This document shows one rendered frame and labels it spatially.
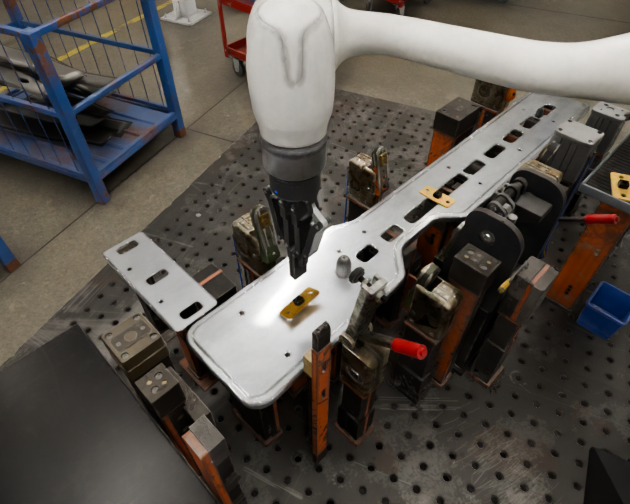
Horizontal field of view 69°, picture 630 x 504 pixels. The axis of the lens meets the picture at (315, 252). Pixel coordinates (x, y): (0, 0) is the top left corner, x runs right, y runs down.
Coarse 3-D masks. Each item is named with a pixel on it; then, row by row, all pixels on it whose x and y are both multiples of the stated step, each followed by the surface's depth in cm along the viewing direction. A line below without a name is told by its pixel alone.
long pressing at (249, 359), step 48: (528, 96) 146; (480, 144) 128; (528, 144) 128; (480, 192) 114; (336, 240) 102; (384, 240) 102; (288, 288) 93; (336, 288) 93; (192, 336) 86; (240, 336) 86; (288, 336) 86; (336, 336) 85; (240, 384) 79; (288, 384) 79
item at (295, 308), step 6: (306, 288) 92; (312, 288) 91; (300, 294) 91; (306, 294) 90; (312, 294) 90; (318, 294) 89; (294, 300) 89; (300, 300) 88; (306, 300) 89; (288, 306) 89; (294, 306) 89; (300, 306) 88; (282, 312) 88; (294, 312) 87; (288, 318) 86
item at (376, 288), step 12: (360, 276) 68; (372, 288) 66; (384, 288) 68; (360, 300) 68; (372, 300) 67; (384, 300) 66; (360, 312) 70; (372, 312) 73; (348, 324) 75; (360, 324) 72
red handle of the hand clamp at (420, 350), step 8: (360, 336) 77; (368, 336) 75; (376, 336) 74; (384, 336) 73; (376, 344) 74; (384, 344) 72; (392, 344) 70; (400, 344) 69; (408, 344) 68; (416, 344) 68; (400, 352) 70; (408, 352) 68; (416, 352) 67; (424, 352) 67
